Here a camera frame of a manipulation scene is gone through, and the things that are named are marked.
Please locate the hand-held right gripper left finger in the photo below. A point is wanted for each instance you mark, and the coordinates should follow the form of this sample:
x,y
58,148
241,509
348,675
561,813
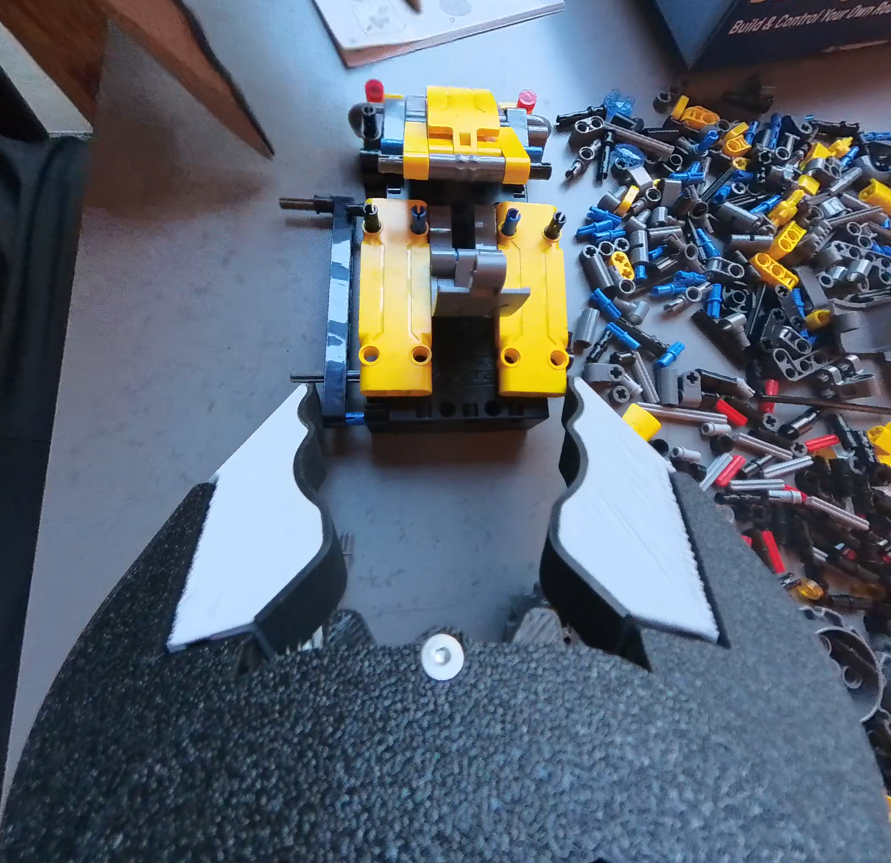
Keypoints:
x,y
250,550

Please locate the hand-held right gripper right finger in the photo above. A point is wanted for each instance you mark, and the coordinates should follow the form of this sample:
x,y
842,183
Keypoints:
x,y
626,543

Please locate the long black holed beam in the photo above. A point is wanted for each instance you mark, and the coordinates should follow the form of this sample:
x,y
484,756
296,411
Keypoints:
x,y
341,306

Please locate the yellow toy vehicle model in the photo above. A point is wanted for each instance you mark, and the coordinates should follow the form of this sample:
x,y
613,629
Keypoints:
x,y
459,285

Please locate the grey desk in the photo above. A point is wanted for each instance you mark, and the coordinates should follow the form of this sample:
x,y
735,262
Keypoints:
x,y
195,306

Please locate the white instruction booklet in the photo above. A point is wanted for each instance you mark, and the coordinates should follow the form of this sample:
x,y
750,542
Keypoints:
x,y
417,14

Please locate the yellow curved panel piece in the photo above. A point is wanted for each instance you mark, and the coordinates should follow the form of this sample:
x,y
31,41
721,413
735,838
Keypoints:
x,y
642,421

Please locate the black wheel rim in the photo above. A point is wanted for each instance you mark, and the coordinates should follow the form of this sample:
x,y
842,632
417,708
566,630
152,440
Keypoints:
x,y
846,661

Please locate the person's dark clothing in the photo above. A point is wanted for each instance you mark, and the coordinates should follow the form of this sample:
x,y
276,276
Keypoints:
x,y
35,390

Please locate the pile of small building pieces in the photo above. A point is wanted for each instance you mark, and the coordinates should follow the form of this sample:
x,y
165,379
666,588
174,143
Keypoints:
x,y
752,285

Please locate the blue cardboard kit box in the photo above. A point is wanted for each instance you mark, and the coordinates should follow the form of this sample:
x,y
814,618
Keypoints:
x,y
731,21

